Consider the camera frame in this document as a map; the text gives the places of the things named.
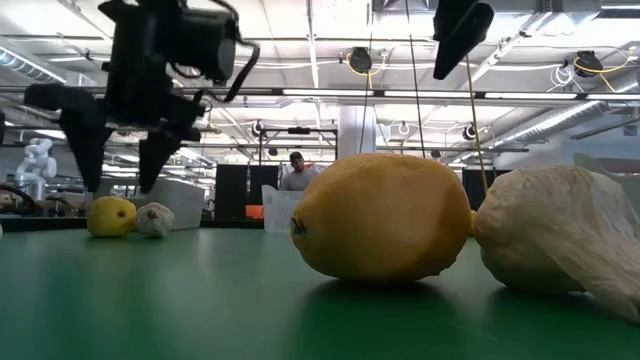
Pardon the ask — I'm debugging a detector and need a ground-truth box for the black ceiling cable reel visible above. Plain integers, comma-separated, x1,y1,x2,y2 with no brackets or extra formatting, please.
573,49,604,79
347,45,374,75

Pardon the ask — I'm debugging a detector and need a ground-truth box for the silver ventilation duct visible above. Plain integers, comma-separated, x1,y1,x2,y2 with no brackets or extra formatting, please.
512,99,640,147

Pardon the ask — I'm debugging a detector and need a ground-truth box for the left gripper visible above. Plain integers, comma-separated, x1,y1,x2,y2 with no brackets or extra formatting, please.
23,0,207,195

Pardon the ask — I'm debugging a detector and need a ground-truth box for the yellow lemon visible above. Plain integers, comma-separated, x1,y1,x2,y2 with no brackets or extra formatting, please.
289,152,474,284
86,195,138,239

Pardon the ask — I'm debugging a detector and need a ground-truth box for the yellow hanging cord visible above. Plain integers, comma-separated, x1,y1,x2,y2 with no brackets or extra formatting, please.
464,54,490,197

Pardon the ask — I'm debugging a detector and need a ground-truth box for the overhead metal rail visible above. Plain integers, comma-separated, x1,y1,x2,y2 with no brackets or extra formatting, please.
0,85,640,100

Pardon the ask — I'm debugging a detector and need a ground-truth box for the white building column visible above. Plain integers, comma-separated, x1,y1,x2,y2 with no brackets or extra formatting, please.
338,104,377,155

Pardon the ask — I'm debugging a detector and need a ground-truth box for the black camera cable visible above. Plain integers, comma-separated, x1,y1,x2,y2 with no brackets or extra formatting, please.
169,0,261,104

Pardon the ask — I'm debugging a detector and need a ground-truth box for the person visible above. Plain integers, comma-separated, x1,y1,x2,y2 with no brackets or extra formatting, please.
279,151,326,193

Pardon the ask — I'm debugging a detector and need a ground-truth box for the black hanging cable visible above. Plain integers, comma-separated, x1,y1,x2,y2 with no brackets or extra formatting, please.
403,0,427,159

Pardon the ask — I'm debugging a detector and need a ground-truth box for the white garlic bulb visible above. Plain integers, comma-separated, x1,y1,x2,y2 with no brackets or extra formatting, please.
134,201,177,239
472,163,640,324

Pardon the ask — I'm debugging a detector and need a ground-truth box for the black ring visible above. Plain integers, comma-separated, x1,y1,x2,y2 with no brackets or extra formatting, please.
0,183,37,217

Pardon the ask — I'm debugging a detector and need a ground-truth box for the clear plastic bin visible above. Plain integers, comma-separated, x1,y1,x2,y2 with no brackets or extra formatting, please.
260,183,307,234

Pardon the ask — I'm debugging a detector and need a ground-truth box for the black panel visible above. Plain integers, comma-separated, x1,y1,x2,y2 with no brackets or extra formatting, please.
214,164,250,221
248,164,280,205

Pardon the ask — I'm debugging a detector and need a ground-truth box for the black metal frame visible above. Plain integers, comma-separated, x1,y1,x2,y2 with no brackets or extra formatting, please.
257,126,340,166

